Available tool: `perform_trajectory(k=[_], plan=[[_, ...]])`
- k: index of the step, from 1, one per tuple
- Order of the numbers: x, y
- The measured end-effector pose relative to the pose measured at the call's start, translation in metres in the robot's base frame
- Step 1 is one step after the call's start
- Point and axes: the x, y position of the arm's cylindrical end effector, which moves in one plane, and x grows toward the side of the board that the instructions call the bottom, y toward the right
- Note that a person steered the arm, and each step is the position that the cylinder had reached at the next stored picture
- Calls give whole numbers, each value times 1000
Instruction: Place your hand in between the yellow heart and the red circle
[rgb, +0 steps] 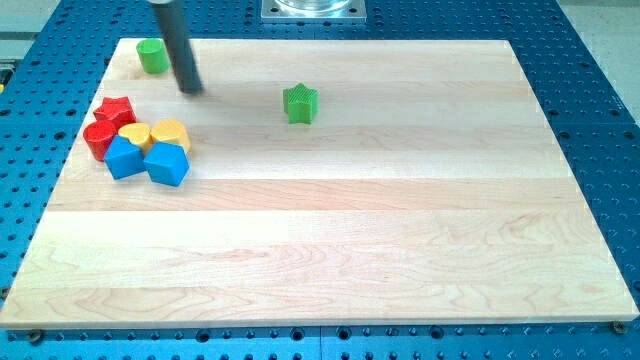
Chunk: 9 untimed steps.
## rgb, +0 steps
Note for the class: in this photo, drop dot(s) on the red star block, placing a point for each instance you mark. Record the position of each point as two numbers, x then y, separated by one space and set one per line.
118 111

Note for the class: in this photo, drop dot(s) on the red cylinder block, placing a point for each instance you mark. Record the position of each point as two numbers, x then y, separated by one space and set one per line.
98 137

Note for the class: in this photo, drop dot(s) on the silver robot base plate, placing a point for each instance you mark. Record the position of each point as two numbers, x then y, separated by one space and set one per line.
288 11

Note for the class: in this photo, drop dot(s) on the light wooden board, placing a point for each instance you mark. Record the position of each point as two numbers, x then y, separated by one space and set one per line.
429 188

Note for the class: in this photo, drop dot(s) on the yellow hexagon block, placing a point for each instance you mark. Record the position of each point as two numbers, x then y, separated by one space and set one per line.
171 131

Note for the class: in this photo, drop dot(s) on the blue pentagon block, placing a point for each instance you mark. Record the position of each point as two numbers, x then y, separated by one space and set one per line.
167 164

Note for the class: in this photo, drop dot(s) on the yellow heart block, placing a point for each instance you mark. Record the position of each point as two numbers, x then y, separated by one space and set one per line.
138 134

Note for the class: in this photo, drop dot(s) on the blue cube block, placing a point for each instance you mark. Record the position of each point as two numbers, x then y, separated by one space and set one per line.
124 159

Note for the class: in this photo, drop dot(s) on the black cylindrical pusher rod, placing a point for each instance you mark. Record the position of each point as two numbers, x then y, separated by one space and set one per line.
171 20

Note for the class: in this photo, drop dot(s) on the green star block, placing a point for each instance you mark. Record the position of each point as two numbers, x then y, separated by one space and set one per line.
300 104

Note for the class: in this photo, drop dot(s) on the green cylinder block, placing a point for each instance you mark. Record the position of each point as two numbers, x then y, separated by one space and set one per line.
152 55

